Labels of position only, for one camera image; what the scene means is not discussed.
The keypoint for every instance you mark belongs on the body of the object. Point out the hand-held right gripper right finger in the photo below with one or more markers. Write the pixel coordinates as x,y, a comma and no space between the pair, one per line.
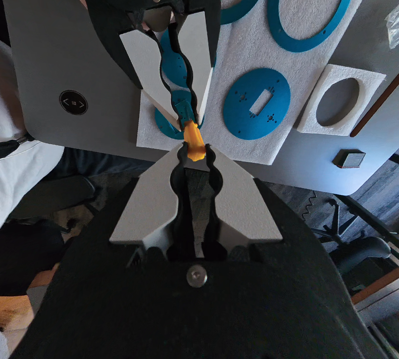
246,209

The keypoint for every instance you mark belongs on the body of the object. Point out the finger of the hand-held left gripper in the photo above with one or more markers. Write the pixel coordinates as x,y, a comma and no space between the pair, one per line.
196,44
140,56

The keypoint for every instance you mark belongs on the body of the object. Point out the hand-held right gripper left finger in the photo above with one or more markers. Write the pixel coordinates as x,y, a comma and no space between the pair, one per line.
149,209

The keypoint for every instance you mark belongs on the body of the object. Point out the blue metal bracket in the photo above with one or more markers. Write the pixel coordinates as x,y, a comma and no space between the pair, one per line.
184,109

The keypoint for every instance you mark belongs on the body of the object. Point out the small blue perforated disc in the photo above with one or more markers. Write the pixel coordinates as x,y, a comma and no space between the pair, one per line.
165,128

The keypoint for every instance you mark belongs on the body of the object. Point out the grey desk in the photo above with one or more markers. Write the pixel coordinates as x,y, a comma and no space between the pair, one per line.
62,53

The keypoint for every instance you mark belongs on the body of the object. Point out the round black desk control button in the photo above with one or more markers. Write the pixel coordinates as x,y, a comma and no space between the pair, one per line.
74,102

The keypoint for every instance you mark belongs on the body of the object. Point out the small blue plain disc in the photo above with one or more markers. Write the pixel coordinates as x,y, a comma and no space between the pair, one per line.
173,65

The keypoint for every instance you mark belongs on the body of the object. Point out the white foam sheet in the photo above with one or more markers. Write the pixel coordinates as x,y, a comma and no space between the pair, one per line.
233,40

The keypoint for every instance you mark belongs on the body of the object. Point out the blue disc with rectangular cutout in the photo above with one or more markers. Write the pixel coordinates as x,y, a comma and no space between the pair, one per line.
237,122

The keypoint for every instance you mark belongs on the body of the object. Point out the white foam block with hole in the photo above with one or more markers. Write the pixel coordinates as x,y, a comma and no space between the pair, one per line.
311,122

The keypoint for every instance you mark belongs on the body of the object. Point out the small black box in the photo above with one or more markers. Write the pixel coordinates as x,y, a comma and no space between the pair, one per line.
352,159

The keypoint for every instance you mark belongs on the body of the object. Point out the black saddle stool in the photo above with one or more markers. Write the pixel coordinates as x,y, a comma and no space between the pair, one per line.
367,249

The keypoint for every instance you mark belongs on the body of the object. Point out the large clear plastic bag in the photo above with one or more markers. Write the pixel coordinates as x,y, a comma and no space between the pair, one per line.
393,28

